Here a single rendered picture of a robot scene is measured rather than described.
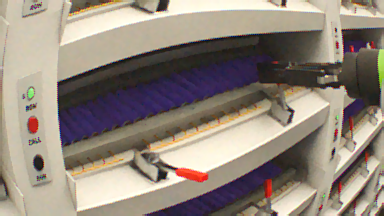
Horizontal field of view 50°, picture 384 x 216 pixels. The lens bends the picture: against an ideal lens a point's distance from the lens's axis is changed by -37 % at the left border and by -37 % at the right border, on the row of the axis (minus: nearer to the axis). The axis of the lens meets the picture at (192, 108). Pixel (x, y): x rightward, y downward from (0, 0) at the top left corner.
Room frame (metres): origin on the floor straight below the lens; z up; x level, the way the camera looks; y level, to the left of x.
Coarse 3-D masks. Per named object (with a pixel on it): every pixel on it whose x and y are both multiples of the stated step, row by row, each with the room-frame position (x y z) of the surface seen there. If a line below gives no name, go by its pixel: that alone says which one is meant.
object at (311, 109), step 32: (128, 64) 0.81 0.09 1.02; (288, 96) 0.92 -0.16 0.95; (320, 96) 0.96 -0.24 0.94; (192, 128) 0.75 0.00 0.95; (256, 128) 0.79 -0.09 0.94; (288, 128) 0.81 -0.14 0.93; (96, 160) 0.62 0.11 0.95; (192, 160) 0.68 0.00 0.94; (224, 160) 0.70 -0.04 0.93; (256, 160) 0.76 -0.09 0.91; (96, 192) 0.55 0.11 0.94; (128, 192) 0.58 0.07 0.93; (160, 192) 0.61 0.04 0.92; (192, 192) 0.66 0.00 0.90
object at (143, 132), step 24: (216, 96) 0.80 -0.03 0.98; (240, 96) 0.81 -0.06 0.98; (144, 120) 0.70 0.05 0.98; (168, 120) 0.71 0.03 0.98; (192, 120) 0.75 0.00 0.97; (72, 144) 0.60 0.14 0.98; (96, 144) 0.62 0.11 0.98; (120, 144) 0.65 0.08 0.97; (144, 144) 0.69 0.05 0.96; (168, 144) 0.69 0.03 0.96; (72, 168) 0.56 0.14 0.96
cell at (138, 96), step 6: (126, 90) 0.78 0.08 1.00; (132, 90) 0.77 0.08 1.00; (138, 90) 0.77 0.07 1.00; (132, 96) 0.77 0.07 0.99; (138, 96) 0.76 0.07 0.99; (144, 96) 0.76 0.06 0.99; (144, 102) 0.75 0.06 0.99; (150, 102) 0.75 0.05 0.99; (150, 108) 0.75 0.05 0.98; (156, 108) 0.74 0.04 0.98; (162, 108) 0.74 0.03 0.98; (156, 114) 0.74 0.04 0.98
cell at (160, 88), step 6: (150, 84) 0.80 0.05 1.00; (156, 84) 0.80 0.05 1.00; (162, 84) 0.80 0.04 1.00; (156, 90) 0.80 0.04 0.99; (162, 90) 0.79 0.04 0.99; (168, 90) 0.79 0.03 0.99; (168, 96) 0.78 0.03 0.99; (174, 96) 0.78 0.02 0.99; (180, 96) 0.78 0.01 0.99; (174, 102) 0.78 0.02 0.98; (180, 102) 0.77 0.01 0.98; (186, 102) 0.78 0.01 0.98
